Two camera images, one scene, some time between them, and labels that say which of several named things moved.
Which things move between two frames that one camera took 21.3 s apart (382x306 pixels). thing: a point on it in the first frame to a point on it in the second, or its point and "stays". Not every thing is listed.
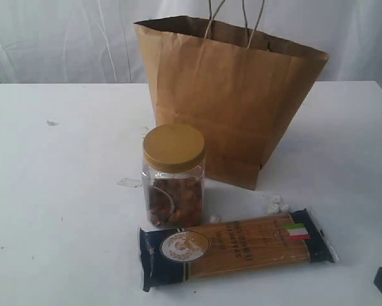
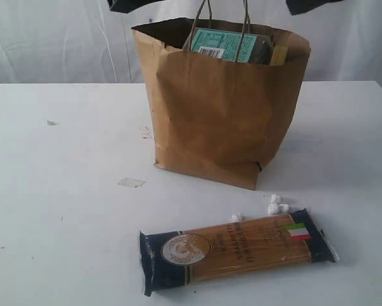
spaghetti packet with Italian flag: (174, 254) stays
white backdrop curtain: (41, 42) stays
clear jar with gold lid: (173, 176) to (238, 46)
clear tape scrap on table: (129, 182) stays
